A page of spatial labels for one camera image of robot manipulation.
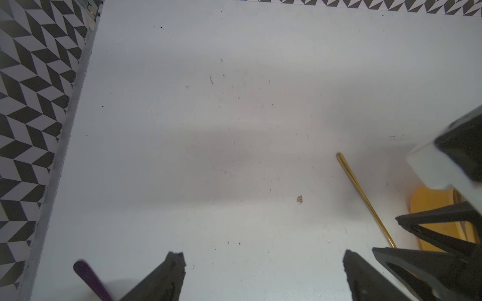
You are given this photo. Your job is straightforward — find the plain gold long spoon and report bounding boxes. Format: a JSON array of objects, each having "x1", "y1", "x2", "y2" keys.
[{"x1": 336, "y1": 152, "x2": 397, "y2": 248}]

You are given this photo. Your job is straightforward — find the yellow plastic storage box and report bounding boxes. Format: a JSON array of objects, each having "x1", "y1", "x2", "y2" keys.
[{"x1": 398, "y1": 185, "x2": 481, "y2": 258}]

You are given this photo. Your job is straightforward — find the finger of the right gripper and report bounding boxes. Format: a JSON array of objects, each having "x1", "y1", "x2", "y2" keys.
[
  {"x1": 395, "y1": 201, "x2": 482, "y2": 260},
  {"x1": 372, "y1": 247, "x2": 481, "y2": 300}
]

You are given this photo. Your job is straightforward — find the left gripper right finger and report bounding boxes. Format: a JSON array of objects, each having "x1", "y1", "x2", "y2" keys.
[{"x1": 343, "y1": 250, "x2": 409, "y2": 301}]

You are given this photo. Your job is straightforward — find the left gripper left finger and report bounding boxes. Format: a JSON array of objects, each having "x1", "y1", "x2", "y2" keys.
[{"x1": 120, "y1": 252, "x2": 186, "y2": 301}]

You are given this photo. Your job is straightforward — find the dark brown small spoon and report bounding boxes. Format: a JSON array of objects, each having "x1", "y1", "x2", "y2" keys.
[{"x1": 73, "y1": 260, "x2": 114, "y2": 301}]

